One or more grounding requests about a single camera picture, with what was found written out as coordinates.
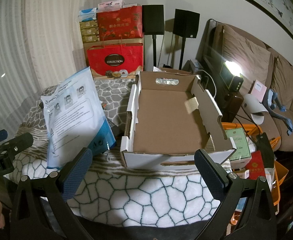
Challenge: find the grey white patterned blanket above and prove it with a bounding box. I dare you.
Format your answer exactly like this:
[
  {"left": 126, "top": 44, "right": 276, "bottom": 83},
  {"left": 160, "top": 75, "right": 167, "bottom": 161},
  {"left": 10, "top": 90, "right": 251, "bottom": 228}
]
[{"left": 5, "top": 77, "right": 237, "bottom": 228}]

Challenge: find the dark flat panel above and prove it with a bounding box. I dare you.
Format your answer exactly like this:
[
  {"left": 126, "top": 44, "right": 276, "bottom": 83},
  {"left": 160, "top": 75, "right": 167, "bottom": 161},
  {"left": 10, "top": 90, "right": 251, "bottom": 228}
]
[{"left": 196, "top": 19, "right": 227, "bottom": 80}]

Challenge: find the dark flat object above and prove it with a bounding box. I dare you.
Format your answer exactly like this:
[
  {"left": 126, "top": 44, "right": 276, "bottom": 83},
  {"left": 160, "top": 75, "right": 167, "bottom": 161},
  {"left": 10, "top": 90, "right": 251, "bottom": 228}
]
[{"left": 107, "top": 120, "right": 124, "bottom": 141}]

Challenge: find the green box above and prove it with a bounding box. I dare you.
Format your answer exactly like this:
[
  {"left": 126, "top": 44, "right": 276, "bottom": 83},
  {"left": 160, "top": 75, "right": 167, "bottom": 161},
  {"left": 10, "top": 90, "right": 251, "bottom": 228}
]
[{"left": 224, "top": 127, "right": 252, "bottom": 162}]

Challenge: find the orange plastic basket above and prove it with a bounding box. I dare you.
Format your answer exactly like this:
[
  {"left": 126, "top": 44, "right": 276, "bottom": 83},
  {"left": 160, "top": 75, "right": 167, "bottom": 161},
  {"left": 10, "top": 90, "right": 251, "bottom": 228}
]
[{"left": 221, "top": 122, "right": 290, "bottom": 227}]

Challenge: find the red packet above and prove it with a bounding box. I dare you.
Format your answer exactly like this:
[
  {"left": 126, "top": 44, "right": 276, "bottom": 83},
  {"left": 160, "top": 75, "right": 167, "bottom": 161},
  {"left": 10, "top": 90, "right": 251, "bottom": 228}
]
[{"left": 244, "top": 151, "right": 266, "bottom": 180}]

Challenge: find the brown open box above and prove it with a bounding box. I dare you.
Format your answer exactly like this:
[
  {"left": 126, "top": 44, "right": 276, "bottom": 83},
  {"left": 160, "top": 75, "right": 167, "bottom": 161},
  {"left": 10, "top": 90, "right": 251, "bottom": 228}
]
[{"left": 153, "top": 66, "right": 195, "bottom": 76}]

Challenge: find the red chocolate gift bag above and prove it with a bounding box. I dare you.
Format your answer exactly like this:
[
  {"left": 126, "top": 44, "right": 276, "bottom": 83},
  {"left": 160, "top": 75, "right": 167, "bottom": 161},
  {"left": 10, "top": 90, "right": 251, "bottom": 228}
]
[{"left": 87, "top": 44, "right": 144, "bottom": 78}]

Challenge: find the white cardboard tray box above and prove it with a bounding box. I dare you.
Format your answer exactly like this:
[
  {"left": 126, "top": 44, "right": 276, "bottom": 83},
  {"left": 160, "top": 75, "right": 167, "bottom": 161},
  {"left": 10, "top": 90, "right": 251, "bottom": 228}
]
[{"left": 120, "top": 70, "right": 237, "bottom": 170}]

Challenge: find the white curtain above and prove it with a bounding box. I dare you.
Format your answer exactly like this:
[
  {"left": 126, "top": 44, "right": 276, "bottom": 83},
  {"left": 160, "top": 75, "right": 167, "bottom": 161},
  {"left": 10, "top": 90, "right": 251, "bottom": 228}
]
[{"left": 0, "top": 0, "right": 97, "bottom": 140}]

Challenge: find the brown cardboard carton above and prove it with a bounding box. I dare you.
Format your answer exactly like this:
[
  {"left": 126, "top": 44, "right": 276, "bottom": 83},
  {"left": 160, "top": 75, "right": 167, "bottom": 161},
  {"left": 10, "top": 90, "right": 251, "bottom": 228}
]
[{"left": 83, "top": 38, "right": 145, "bottom": 80}]

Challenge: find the pink box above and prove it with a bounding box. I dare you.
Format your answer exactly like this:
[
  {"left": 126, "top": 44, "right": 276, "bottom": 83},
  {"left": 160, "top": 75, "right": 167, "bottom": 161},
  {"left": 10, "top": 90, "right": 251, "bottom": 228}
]
[{"left": 251, "top": 79, "right": 267, "bottom": 101}]

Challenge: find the white charging cable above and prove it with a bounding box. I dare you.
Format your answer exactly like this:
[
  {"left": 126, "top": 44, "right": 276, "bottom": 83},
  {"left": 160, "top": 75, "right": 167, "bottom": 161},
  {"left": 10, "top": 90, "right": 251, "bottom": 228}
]
[{"left": 201, "top": 70, "right": 217, "bottom": 98}]

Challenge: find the pink white pack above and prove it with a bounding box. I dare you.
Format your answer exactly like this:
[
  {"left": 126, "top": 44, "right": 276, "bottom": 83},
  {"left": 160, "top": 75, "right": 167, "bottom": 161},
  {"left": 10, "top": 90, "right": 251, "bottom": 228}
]
[{"left": 98, "top": 0, "right": 125, "bottom": 12}]

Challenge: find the black speaker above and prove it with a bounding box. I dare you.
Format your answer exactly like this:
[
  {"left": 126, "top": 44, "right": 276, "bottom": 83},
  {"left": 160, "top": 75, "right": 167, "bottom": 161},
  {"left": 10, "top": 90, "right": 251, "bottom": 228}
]
[
  {"left": 173, "top": 9, "right": 201, "bottom": 39},
  {"left": 142, "top": 4, "right": 165, "bottom": 35}
]

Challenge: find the black portable lamp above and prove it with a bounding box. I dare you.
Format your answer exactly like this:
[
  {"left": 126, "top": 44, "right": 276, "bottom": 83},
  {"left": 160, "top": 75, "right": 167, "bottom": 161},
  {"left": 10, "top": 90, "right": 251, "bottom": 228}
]
[{"left": 220, "top": 60, "right": 244, "bottom": 92}]

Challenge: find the black speaker stand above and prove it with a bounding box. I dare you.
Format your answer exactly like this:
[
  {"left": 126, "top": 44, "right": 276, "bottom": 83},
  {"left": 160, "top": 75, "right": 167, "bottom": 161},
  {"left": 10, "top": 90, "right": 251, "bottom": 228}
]
[
  {"left": 178, "top": 37, "right": 186, "bottom": 71},
  {"left": 151, "top": 34, "right": 158, "bottom": 68}
]

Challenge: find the red floral gift bag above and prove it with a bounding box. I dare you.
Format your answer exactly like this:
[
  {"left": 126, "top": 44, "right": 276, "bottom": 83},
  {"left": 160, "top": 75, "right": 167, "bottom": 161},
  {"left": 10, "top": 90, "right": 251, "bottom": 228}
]
[{"left": 97, "top": 4, "right": 144, "bottom": 42}]

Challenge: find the small black device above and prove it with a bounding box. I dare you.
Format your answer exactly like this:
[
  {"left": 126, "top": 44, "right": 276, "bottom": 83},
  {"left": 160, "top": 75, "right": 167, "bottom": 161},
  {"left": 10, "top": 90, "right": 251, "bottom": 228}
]
[{"left": 188, "top": 59, "right": 205, "bottom": 76}]

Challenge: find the grey plastic cover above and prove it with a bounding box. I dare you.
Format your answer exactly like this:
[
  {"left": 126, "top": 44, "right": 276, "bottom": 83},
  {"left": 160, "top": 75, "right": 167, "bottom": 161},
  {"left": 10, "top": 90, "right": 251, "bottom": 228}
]
[{"left": 243, "top": 94, "right": 266, "bottom": 125}]

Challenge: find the blue white tissue pack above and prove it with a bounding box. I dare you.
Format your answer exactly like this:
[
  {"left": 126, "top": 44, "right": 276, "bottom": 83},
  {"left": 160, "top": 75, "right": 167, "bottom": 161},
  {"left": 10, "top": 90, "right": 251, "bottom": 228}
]
[{"left": 79, "top": 8, "right": 98, "bottom": 22}]

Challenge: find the framed wall picture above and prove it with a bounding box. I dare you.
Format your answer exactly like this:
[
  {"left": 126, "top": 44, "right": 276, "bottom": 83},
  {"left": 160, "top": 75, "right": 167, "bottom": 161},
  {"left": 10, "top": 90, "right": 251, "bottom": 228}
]
[{"left": 206, "top": 0, "right": 293, "bottom": 49}]

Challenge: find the white blue face mask packet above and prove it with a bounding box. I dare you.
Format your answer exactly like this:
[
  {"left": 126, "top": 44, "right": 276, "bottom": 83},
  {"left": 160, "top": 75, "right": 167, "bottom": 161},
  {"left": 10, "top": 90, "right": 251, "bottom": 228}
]
[{"left": 40, "top": 66, "right": 117, "bottom": 170}]

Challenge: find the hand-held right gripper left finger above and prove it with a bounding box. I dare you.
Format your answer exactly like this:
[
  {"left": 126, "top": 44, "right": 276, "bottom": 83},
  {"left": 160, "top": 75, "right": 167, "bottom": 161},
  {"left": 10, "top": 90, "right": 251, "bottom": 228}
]
[{"left": 10, "top": 147, "right": 97, "bottom": 240}]

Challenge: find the black cable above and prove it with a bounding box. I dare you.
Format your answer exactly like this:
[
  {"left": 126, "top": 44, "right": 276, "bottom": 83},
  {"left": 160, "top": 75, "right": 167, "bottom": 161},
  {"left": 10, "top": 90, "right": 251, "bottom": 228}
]
[{"left": 234, "top": 114, "right": 262, "bottom": 136}]

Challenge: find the blue phone holder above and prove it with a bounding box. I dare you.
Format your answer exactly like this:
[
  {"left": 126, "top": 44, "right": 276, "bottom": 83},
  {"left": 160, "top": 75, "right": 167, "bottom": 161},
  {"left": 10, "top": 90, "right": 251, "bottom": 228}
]
[{"left": 265, "top": 89, "right": 293, "bottom": 136}]

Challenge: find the brown sofa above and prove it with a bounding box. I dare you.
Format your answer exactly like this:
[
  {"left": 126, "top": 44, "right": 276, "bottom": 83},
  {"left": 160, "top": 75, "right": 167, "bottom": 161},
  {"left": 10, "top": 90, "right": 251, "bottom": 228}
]
[{"left": 215, "top": 22, "right": 293, "bottom": 153}]

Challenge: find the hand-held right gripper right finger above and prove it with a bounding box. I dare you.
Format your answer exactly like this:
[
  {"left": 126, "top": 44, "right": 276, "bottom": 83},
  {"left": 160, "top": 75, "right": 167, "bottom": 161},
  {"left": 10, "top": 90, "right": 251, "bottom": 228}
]
[{"left": 194, "top": 149, "right": 278, "bottom": 240}]

